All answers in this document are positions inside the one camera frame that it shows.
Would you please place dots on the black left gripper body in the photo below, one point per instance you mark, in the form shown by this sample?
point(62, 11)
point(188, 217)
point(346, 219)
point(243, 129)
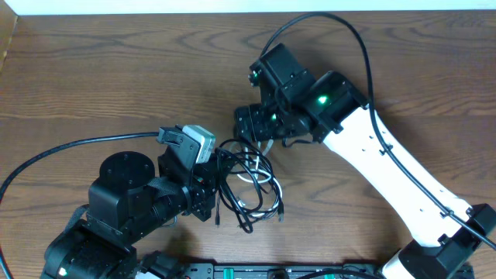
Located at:
point(201, 194)

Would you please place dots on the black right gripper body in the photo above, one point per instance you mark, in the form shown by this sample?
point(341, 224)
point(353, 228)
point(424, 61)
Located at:
point(266, 124)

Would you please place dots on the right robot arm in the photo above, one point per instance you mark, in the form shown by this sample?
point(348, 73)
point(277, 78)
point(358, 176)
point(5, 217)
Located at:
point(446, 230)

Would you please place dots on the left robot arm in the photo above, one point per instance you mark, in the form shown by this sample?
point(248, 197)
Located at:
point(132, 197)

